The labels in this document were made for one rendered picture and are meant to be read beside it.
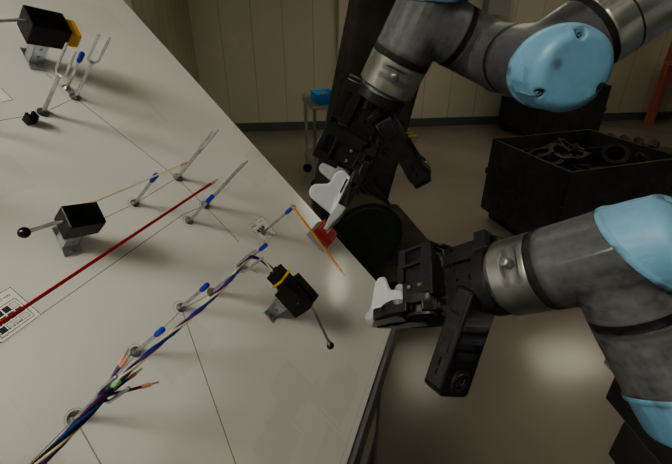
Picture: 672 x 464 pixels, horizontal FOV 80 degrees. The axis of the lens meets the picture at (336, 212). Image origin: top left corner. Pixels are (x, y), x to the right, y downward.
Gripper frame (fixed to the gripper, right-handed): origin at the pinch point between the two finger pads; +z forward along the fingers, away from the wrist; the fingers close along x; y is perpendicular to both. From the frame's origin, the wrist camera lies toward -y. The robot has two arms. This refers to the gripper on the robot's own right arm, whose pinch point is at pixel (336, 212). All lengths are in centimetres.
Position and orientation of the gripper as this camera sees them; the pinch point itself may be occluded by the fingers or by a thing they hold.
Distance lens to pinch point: 63.5
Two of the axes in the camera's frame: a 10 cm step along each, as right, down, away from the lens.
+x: -1.2, 4.9, -8.6
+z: -4.1, 7.6, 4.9
